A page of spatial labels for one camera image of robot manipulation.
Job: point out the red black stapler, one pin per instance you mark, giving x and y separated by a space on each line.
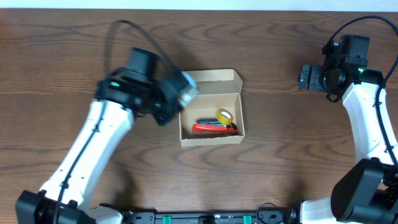
213 122

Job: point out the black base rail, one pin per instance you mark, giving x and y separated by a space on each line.
267 213

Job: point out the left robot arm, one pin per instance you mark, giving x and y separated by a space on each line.
125 93

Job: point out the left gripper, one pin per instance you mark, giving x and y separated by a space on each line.
165 114

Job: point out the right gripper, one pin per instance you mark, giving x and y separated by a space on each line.
310 83

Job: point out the red utility knife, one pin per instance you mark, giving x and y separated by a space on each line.
200 127

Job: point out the cardboard box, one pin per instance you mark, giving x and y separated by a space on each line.
217 89

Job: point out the yellow tape roll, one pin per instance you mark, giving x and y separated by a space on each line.
224 117

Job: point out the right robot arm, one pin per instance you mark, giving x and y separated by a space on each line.
368 192

